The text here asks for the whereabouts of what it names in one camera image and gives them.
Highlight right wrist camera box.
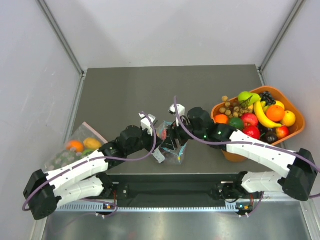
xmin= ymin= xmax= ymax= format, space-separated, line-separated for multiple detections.
xmin=169 ymin=104 xmax=186 ymax=127

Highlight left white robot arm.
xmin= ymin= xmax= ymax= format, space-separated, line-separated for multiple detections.
xmin=22 ymin=125 xmax=163 ymax=220

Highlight fake green lime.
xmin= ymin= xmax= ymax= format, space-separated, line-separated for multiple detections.
xmin=228 ymin=117 xmax=245 ymax=131

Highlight fake green pear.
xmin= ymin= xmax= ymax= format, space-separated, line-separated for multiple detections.
xmin=237 ymin=91 xmax=261 ymax=107

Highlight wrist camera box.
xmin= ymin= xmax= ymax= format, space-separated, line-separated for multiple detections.
xmin=169 ymin=104 xmax=186 ymax=127
xmin=139 ymin=112 xmax=157 ymax=136

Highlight fake dark grapes in bin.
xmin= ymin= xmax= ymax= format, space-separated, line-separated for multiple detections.
xmin=259 ymin=91 xmax=276 ymax=106

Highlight fake red apple top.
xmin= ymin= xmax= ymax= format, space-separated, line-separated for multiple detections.
xmin=241 ymin=113 xmax=259 ymax=127

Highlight fake dark plum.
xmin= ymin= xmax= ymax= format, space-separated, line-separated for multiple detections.
xmin=262 ymin=131 xmax=278 ymax=145

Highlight fake dark grapes in bag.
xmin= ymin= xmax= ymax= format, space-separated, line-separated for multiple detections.
xmin=160 ymin=148 xmax=180 ymax=164

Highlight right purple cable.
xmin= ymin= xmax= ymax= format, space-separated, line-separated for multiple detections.
xmin=173 ymin=96 xmax=320 ymax=198

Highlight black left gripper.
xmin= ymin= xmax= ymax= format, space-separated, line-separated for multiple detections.
xmin=126 ymin=126 xmax=164 ymax=156

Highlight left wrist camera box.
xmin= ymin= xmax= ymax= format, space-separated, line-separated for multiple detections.
xmin=139 ymin=112 xmax=157 ymax=136

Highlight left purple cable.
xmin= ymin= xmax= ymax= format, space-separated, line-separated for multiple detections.
xmin=22 ymin=111 xmax=158 ymax=212

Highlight fake big red apple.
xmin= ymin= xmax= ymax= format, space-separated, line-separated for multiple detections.
xmin=242 ymin=125 xmax=261 ymax=140

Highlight fake yellow fruit pink bag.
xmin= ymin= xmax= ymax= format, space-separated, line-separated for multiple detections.
xmin=83 ymin=137 xmax=102 ymax=151

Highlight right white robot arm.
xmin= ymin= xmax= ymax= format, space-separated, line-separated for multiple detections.
xmin=163 ymin=104 xmax=320 ymax=201

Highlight fake orange in pink bag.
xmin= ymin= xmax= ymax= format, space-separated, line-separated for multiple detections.
xmin=65 ymin=140 xmax=85 ymax=153

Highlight clear zip bag blue seal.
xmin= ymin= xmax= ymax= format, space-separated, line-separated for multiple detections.
xmin=152 ymin=121 xmax=187 ymax=165

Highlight fake brown longan bunch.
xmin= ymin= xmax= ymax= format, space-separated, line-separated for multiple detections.
xmin=219 ymin=96 xmax=254 ymax=119

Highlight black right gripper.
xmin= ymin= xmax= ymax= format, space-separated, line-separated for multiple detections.
xmin=161 ymin=115 xmax=207 ymax=151

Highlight fake large orange in bin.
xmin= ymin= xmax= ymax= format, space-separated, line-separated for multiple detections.
xmin=266 ymin=105 xmax=285 ymax=122

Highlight purple cable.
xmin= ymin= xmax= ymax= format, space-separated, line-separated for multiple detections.
xmin=173 ymin=96 xmax=320 ymax=198
xmin=22 ymin=111 xmax=158 ymax=212

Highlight clear zip bag pink seal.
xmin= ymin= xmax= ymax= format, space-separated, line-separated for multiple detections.
xmin=43 ymin=122 xmax=108 ymax=172

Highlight fake orange left in bin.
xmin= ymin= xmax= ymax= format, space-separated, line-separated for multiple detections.
xmin=213 ymin=114 xmax=229 ymax=124

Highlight fake small red peach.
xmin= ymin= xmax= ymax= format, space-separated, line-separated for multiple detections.
xmin=275 ymin=125 xmax=290 ymax=140

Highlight fake yellow lemon in bin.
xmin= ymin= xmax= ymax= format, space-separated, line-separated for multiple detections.
xmin=280 ymin=110 xmax=296 ymax=127

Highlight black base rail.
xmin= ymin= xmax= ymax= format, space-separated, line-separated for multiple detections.
xmin=110 ymin=173 xmax=238 ymax=209

